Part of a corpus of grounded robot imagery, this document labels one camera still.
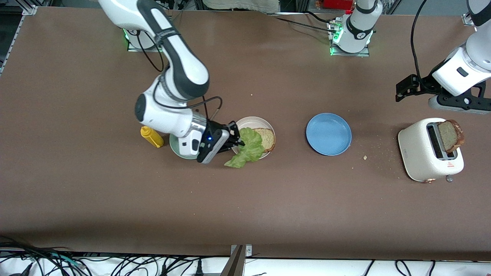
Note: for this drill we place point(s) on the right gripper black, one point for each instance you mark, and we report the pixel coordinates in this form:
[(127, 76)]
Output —
[(224, 130)]

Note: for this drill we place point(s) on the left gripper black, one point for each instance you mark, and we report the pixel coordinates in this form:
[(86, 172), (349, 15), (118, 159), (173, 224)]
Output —
[(425, 87)]

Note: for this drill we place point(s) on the green lettuce leaf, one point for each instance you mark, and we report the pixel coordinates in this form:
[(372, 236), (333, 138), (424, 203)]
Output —
[(251, 147)]

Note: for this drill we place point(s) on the brown bread slice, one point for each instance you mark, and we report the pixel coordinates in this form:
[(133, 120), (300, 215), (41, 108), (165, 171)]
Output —
[(268, 138), (448, 136)]

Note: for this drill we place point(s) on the yellow mustard squeeze bottle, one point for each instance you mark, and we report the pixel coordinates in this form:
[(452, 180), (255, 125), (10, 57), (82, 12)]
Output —
[(151, 137)]

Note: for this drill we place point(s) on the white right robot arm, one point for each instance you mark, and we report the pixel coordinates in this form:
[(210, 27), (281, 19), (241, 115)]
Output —
[(184, 73)]

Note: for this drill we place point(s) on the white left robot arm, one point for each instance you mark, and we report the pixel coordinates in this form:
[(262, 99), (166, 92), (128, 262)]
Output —
[(358, 27)]

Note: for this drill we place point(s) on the beige plate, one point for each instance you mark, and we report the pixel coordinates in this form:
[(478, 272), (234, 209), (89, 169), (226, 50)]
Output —
[(253, 122)]

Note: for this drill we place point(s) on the mint green plate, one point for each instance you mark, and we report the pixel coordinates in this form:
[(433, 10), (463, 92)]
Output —
[(173, 147)]

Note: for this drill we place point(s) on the blue plate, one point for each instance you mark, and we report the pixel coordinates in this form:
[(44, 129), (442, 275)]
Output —
[(328, 134)]

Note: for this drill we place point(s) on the white toaster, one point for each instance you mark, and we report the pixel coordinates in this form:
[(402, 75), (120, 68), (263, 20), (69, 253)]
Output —
[(416, 149)]

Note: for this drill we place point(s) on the red box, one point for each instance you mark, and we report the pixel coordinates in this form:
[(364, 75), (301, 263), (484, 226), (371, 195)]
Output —
[(335, 4)]

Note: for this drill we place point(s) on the grey metal bar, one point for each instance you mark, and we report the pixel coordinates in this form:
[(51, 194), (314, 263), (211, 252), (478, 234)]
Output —
[(234, 264)]

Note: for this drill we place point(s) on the black power plug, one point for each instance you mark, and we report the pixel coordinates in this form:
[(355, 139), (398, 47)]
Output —
[(199, 270)]

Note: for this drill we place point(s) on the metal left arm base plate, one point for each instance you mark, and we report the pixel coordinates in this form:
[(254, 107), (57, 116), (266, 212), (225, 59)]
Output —
[(360, 55)]

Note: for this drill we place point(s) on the aluminium corner bracket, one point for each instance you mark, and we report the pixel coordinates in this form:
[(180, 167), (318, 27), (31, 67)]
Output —
[(470, 18)]

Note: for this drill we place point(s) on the silver corner bracket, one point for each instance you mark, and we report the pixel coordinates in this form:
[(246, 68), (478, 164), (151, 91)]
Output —
[(248, 251)]

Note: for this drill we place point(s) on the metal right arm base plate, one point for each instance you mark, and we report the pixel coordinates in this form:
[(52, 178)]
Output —
[(147, 50)]

